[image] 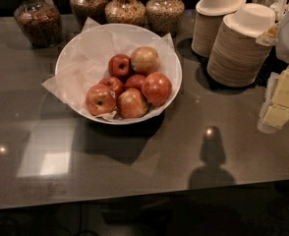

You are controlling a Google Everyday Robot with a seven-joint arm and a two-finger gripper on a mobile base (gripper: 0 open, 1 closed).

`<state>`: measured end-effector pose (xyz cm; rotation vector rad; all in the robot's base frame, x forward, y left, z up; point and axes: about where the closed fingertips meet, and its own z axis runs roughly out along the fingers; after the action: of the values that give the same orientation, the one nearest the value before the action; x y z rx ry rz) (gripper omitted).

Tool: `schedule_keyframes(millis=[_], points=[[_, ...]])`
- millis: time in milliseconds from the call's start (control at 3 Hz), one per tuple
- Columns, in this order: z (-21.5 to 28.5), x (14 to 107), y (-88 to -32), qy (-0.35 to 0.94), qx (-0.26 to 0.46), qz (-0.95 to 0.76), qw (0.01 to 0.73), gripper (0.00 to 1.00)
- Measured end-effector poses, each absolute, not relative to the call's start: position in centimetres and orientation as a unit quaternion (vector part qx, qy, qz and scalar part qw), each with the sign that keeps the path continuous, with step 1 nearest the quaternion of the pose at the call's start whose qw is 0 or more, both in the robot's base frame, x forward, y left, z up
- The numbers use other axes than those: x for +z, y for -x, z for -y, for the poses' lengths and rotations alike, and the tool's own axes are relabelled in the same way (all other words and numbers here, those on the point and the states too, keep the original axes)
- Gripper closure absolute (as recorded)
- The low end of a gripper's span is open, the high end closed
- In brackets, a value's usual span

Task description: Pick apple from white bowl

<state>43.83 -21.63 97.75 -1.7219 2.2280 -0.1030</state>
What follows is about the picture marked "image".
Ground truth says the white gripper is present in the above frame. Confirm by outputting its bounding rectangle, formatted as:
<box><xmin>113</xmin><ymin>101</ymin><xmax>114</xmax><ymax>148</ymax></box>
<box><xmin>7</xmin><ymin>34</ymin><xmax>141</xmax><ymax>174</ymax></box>
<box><xmin>256</xmin><ymin>11</ymin><xmax>289</xmax><ymax>134</ymax></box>

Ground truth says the red apple right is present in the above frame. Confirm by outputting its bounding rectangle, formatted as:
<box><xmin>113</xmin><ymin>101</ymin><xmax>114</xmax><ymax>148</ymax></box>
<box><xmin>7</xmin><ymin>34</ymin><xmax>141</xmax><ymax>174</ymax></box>
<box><xmin>142</xmin><ymin>72</ymin><xmax>172</xmax><ymax>107</ymax></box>

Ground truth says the yellow-red apple back right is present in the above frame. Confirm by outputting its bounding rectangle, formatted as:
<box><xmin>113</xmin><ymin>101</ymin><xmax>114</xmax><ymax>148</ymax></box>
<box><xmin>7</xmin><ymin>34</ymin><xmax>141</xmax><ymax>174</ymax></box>
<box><xmin>131</xmin><ymin>46</ymin><xmax>160</xmax><ymax>76</ymax></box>

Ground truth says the small red apple centre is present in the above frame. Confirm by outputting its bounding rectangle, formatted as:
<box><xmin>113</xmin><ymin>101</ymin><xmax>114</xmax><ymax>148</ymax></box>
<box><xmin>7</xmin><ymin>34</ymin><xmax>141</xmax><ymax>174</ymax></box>
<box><xmin>125</xmin><ymin>74</ymin><xmax>145</xmax><ymax>90</ymax></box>

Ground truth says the red-yellow apple front centre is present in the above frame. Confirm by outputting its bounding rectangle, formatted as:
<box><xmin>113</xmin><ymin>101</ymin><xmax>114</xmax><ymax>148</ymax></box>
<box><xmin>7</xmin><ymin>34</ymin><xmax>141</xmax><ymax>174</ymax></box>
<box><xmin>117</xmin><ymin>88</ymin><xmax>149</xmax><ymax>119</ymax></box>

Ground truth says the red-yellow apple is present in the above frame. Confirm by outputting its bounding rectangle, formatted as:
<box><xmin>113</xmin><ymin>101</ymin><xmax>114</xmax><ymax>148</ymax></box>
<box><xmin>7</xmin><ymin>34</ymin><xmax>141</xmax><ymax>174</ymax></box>
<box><xmin>86</xmin><ymin>84</ymin><xmax>116</xmax><ymax>116</ymax></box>
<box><xmin>117</xmin><ymin>88</ymin><xmax>149</xmax><ymax>119</ymax></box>

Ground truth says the red apple back left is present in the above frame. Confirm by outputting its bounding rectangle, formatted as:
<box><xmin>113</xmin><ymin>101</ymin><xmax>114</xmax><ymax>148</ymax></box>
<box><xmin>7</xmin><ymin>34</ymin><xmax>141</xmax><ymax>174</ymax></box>
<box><xmin>108</xmin><ymin>54</ymin><xmax>132</xmax><ymax>80</ymax></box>

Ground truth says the white bowl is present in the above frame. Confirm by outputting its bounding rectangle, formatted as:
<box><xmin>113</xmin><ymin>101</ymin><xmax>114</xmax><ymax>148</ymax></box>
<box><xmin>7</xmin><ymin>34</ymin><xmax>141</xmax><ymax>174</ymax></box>
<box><xmin>54</xmin><ymin>23</ymin><xmax>183</xmax><ymax>126</ymax></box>

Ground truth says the red apple middle left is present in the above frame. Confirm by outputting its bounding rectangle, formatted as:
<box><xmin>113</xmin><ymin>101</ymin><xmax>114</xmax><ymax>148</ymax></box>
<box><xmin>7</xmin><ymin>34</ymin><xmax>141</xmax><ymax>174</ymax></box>
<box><xmin>99</xmin><ymin>76</ymin><xmax>124</xmax><ymax>97</ymax></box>

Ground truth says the red-yellow apple front left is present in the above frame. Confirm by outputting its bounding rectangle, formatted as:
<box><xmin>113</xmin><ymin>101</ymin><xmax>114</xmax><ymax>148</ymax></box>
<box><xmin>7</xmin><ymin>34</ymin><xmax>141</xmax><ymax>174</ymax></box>
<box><xmin>86</xmin><ymin>84</ymin><xmax>116</xmax><ymax>116</ymax></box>

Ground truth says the front stack of paper bowls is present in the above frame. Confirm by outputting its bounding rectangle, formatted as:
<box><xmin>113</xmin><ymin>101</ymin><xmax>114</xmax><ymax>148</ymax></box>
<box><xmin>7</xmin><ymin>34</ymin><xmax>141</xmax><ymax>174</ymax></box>
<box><xmin>206</xmin><ymin>3</ymin><xmax>275</xmax><ymax>88</ymax></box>

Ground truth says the stack of paper bowls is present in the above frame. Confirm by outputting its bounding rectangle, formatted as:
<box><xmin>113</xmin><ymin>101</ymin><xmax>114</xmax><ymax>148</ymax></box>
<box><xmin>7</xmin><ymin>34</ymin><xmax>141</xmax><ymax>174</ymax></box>
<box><xmin>191</xmin><ymin>0</ymin><xmax>247</xmax><ymax>58</ymax></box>
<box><xmin>206</xmin><ymin>3</ymin><xmax>275</xmax><ymax>88</ymax></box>

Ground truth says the back stack of paper bowls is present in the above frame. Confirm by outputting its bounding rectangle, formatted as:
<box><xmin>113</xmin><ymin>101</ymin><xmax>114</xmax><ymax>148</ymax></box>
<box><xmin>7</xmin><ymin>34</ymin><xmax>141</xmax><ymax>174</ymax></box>
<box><xmin>191</xmin><ymin>0</ymin><xmax>247</xmax><ymax>58</ymax></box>

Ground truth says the glass cereal jar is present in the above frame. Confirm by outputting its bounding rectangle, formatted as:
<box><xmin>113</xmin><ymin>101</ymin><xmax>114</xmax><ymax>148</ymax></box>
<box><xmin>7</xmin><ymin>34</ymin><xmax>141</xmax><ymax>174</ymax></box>
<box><xmin>105</xmin><ymin>0</ymin><xmax>145</xmax><ymax>27</ymax></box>
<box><xmin>145</xmin><ymin>0</ymin><xmax>185</xmax><ymax>37</ymax></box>
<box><xmin>14</xmin><ymin>0</ymin><xmax>62</xmax><ymax>48</ymax></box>
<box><xmin>70</xmin><ymin>0</ymin><xmax>108</xmax><ymax>28</ymax></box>

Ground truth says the white paper liner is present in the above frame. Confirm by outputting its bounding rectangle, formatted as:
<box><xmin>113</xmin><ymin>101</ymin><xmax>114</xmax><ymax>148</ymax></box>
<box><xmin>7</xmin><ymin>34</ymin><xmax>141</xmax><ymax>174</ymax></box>
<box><xmin>41</xmin><ymin>17</ymin><xmax>176</xmax><ymax>122</ymax></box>

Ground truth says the glass cereal jar far left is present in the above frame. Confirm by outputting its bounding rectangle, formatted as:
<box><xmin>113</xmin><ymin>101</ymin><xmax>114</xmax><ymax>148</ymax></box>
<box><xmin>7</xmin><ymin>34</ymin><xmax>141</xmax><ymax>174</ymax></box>
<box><xmin>14</xmin><ymin>0</ymin><xmax>62</xmax><ymax>48</ymax></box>

